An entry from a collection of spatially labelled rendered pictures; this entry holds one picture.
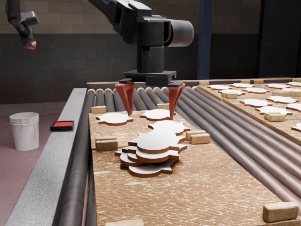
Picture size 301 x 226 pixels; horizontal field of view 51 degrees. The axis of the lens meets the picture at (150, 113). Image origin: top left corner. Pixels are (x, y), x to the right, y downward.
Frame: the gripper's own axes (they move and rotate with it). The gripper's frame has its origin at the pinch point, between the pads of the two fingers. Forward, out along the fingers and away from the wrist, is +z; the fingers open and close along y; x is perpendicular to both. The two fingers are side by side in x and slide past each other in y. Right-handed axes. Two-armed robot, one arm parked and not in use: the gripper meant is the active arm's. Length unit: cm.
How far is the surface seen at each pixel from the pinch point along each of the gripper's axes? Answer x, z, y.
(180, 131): -27.8, 12.3, -0.8
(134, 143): -2.4, 8.4, 5.0
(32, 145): -207, 99, 204
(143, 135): -7.8, 8.1, 4.4
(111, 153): -6.8, 13.6, 13.1
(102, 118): -34.3, 12.1, 29.5
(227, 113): -69, 15, -12
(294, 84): -140, 12, -46
